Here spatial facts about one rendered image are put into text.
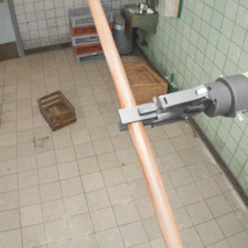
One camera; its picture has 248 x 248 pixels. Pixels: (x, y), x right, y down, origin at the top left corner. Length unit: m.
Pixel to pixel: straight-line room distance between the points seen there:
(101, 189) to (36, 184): 0.62
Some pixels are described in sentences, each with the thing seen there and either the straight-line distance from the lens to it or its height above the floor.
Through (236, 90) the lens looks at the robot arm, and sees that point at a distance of 0.58.
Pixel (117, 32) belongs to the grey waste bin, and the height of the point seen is 0.38.
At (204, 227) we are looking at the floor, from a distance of 2.33.
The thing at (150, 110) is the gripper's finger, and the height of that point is 1.73.
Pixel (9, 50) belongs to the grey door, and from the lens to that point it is 4.59.
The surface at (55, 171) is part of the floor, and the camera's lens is 2.62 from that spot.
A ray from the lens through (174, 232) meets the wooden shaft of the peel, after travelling 0.48.
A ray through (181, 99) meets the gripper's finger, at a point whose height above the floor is 1.75.
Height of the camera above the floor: 2.05
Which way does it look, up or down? 43 degrees down
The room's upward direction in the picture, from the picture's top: straight up
